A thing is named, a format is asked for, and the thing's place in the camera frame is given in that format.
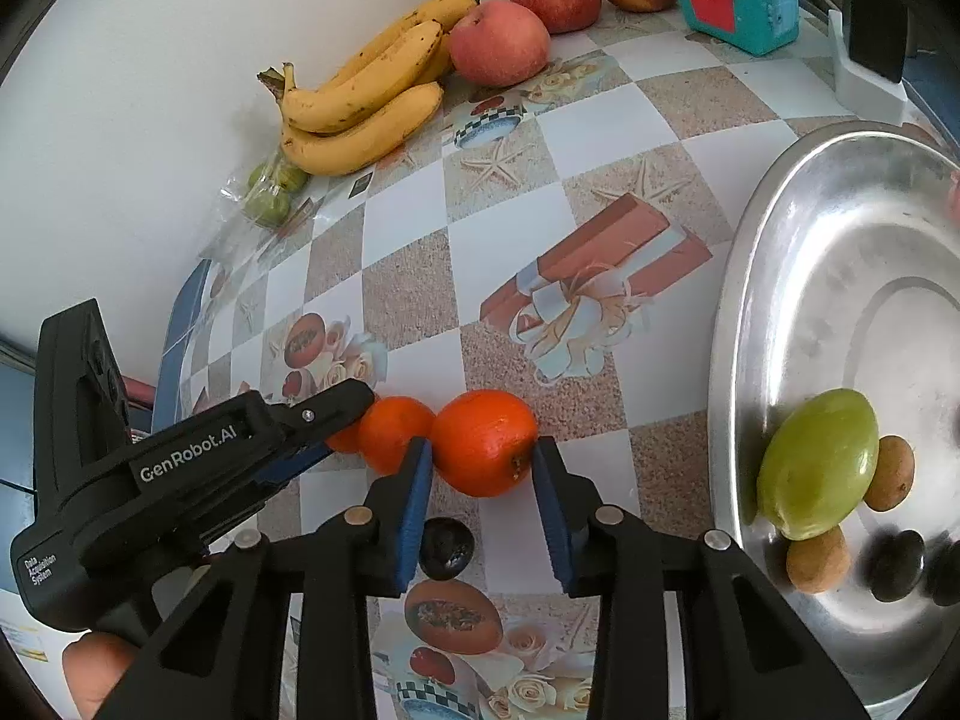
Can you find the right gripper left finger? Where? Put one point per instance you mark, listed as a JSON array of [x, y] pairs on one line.
[[220, 653]]

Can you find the brown longan on plate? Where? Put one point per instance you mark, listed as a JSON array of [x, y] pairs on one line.
[[893, 476]]

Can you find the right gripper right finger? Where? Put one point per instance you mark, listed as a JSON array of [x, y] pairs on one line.
[[745, 652]]

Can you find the green mango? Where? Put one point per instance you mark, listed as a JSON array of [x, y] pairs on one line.
[[819, 464]]

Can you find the dark plum on plate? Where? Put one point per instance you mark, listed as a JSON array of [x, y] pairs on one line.
[[897, 566]]

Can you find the red apple front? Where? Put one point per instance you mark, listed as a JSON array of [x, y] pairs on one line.
[[499, 44]]

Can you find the orange tangerine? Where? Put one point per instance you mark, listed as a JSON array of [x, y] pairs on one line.
[[482, 442], [387, 428], [347, 441]]

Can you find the black phone on stand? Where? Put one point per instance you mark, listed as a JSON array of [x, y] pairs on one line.
[[877, 36]]

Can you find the yellow banana bunch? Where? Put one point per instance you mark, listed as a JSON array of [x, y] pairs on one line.
[[381, 97]]

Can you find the brown longan lower plate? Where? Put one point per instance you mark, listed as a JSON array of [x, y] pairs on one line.
[[818, 564]]

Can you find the silver metal plate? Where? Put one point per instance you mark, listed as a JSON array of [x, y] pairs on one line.
[[844, 274]]

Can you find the clear bag green fruits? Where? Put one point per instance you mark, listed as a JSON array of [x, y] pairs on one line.
[[262, 204]]

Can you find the person's hand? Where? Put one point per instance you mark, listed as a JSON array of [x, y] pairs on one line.
[[93, 666]]

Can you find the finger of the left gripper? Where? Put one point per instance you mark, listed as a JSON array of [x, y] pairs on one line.
[[279, 471], [327, 413]]

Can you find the patterned checkered tablecloth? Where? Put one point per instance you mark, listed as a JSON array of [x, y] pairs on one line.
[[660, 246]]

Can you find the white phone stand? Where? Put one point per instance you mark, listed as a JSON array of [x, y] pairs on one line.
[[860, 90]]

